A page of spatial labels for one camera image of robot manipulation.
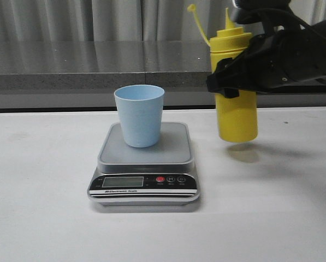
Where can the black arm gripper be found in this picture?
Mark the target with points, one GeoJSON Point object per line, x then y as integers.
{"type": "Point", "coordinates": [288, 52]}

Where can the yellow squeeze bottle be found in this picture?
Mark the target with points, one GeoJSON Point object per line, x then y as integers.
{"type": "Point", "coordinates": [236, 117]}

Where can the light blue plastic cup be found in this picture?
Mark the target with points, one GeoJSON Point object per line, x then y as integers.
{"type": "Point", "coordinates": [140, 113]}

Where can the silver electronic kitchen scale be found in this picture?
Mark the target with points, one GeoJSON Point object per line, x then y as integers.
{"type": "Point", "coordinates": [159, 178]}

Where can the grey stone counter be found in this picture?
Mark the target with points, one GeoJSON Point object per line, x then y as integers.
{"type": "Point", "coordinates": [71, 75]}

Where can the grey curtain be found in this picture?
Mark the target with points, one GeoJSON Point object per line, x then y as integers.
{"type": "Point", "coordinates": [97, 21]}

